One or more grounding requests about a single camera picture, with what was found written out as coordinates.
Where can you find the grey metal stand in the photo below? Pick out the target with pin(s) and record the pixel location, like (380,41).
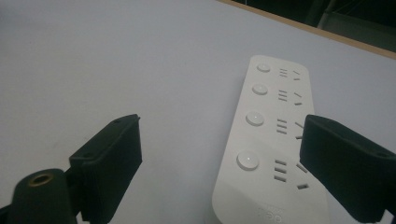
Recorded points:
(351,21)

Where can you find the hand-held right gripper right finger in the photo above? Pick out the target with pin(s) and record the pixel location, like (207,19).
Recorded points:
(345,161)

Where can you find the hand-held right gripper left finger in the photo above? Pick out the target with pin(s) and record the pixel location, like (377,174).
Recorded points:
(106,161)

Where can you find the white power strip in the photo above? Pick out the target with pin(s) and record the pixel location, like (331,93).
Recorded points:
(261,140)

